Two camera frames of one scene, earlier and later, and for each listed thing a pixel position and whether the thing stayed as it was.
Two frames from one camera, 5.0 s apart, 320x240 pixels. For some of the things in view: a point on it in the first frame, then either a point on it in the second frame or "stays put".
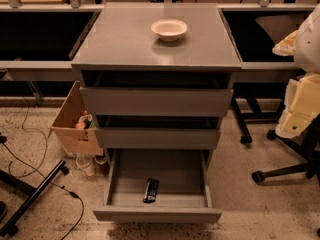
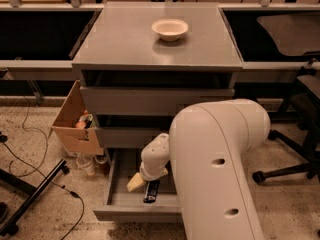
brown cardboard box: (75, 141) stays put
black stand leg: (9, 227) stays put
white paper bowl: (169, 29) stays put
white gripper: (308, 44) to (149, 174)
